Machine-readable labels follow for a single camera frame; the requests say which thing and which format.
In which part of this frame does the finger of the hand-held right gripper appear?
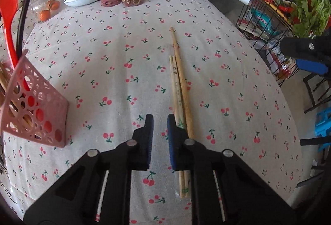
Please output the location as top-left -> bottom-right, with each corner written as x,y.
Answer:
281,35 -> 331,65
296,59 -> 329,76

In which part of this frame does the clear plastic fruit box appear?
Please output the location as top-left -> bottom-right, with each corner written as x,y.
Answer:
31,0 -> 64,24

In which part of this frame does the black chair frame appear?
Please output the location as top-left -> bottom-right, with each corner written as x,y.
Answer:
300,71 -> 331,148

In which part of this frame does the black wire rack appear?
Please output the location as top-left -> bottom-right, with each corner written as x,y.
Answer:
235,0 -> 331,84

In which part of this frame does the long wooden chopstick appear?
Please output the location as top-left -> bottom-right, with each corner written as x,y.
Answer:
170,27 -> 195,139
0,61 -> 16,122

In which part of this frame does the pale bamboo chopstick green print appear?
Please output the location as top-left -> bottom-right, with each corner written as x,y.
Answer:
173,56 -> 190,198
169,56 -> 185,198

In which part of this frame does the blue plastic stool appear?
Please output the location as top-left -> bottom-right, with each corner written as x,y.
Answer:
315,109 -> 331,154

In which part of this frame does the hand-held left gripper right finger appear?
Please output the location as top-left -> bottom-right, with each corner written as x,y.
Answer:
167,114 -> 302,225

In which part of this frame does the red plastic spoon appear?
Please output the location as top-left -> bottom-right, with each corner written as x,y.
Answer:
0,0 -> 30,92

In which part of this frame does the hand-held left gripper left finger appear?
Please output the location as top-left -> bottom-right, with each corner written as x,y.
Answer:
23,113 -> 155,225

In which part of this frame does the black cable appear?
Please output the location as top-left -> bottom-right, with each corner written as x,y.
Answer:
16,0 -> 45,53

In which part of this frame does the cherry print tablecloth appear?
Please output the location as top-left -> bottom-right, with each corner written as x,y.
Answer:
0,0 -> 304,225

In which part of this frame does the pink perforated plastic basket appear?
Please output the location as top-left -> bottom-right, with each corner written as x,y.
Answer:
0,49 -> 70,148

